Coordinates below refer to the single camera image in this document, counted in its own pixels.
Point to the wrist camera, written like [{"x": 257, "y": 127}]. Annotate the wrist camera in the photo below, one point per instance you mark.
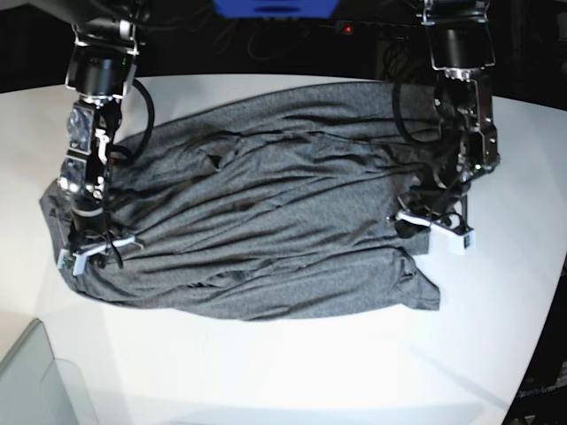
[
  {"x": 461, "y": 242},
  {"x": 75, "y": 262}
]

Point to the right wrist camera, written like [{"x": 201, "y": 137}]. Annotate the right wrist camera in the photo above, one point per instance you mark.
[{"x": 75, "y": 262}]

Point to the grey long-sleeve shirt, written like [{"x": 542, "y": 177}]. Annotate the grey long-sleeve shirt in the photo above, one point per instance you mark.
[{"x": 273, "y": 207}]

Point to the translucent plastic box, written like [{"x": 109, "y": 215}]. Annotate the translucent plastic box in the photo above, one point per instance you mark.
[{"x": 38, "y": 388}]

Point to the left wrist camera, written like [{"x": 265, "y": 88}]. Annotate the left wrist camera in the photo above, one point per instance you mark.
[{"x": 461, "y": 242}]

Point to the black power strip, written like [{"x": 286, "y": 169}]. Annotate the black power strip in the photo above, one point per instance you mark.
[{"x": 378, "y": 28}]

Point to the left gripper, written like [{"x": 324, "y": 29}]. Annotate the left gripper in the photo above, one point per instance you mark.
[{"x": 444, "y": 210}]

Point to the blue bin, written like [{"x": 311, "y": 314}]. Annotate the blue bin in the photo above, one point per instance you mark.
[{"x": 256, "y": 9}]

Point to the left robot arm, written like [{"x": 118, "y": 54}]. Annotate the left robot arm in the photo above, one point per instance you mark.
[{"x": 461, "y": 48}]

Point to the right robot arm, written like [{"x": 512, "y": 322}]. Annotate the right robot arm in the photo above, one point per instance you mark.
[{"x": 101, "y": 71}]

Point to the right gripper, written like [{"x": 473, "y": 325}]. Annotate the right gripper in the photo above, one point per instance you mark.
[{"x": 93, "y": 236}]

